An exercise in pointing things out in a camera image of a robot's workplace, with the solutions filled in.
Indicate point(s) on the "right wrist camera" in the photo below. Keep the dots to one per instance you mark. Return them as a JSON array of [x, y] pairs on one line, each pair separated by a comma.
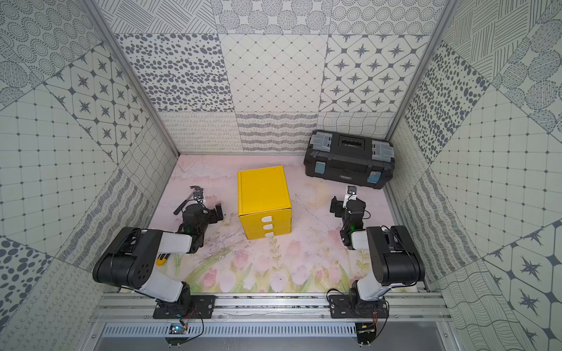
[[351, 193]]

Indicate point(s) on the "yellow utility knife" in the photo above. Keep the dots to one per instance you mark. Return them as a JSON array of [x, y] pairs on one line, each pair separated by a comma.
[[162, 259]]

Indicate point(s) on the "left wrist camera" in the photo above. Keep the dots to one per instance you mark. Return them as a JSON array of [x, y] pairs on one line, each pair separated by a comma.
[[196, 193]]

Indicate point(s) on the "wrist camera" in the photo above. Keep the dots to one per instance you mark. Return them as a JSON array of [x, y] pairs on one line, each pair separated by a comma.
[[196, 193], [351, 193]]

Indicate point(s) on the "black toolbox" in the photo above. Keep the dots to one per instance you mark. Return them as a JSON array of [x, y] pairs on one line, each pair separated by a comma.
[[350, 159]]

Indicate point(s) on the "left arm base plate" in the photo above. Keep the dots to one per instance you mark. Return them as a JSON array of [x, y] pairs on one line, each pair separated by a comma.
[[194, 305]]

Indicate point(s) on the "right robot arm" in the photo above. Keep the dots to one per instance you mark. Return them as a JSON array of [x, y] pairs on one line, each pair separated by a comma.
[[394, 258]]

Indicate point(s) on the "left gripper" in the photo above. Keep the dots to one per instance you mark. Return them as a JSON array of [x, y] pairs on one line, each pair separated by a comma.
[[211, 213]]

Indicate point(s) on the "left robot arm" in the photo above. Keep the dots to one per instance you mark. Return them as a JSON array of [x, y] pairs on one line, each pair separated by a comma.
[[130, 260]]

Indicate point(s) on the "aluminium mounting rail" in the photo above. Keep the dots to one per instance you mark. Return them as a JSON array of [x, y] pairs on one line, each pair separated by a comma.
[[292, 307]]

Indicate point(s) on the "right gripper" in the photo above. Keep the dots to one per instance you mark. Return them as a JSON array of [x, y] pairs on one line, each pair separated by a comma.
[[337, 205]]

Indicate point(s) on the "yellow drawer cabinet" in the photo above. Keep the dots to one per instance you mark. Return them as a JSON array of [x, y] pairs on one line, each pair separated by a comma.
[[264, 203]]

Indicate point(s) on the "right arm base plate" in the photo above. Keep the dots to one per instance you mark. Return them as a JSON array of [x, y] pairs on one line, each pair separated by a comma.
[[347, 307]]

